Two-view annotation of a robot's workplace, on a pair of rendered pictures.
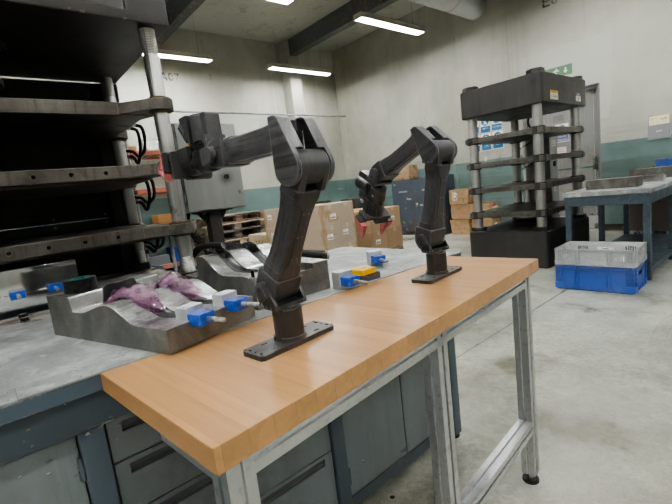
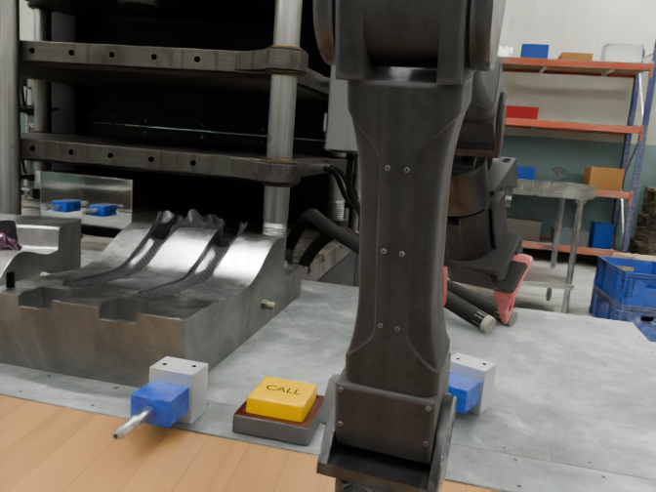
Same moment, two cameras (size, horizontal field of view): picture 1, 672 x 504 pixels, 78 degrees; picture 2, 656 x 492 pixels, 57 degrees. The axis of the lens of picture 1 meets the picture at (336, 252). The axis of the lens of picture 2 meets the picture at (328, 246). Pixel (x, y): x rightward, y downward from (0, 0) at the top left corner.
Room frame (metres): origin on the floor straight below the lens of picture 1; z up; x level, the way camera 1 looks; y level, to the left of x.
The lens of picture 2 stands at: (0.99, -0.58, 1.10)
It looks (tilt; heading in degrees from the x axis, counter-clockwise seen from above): 10 degrees down; 53
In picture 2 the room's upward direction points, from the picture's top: 4 degrees clockwise
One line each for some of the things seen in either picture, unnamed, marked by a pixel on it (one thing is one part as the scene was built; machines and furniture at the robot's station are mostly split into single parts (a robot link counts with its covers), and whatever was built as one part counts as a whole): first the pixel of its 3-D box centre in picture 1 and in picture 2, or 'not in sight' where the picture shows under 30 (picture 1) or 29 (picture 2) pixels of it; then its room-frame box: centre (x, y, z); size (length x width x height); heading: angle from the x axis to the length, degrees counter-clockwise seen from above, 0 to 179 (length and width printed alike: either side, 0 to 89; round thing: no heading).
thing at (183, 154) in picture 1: (191, 139); not in sight; (1.03, 0.31, 1.26); 0.07 x 0.06 x 0.11; 135
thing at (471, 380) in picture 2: (379, 259); (451, 394); (1.51, -0.16, 0.83); 0.13 x 0.05 x 0.05; 17
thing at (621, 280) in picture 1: (599, 273); not in sight; (3.50, -2.25, 0.11); 0.61 x 0.41 x 0.22; 40
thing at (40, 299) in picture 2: not in sight; (48, 307); (1.16, 0.19, 0.87); 0.05 x 0.05 x 0.04; 40
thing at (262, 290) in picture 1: (280, 292); not in sight; (0.84, 0.12, 0.90); 0.09 x 0.06 x 0.06; 135
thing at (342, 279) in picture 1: (352, 280); (154, 407); (1.21, -0.04, 0.83); 0.13 x 0.05 x 0.05; 39
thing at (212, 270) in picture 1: (251, 270); (180, 279); (1.37, 0.29, 0.87); 0.50 x 0.26 x 0.14; 40
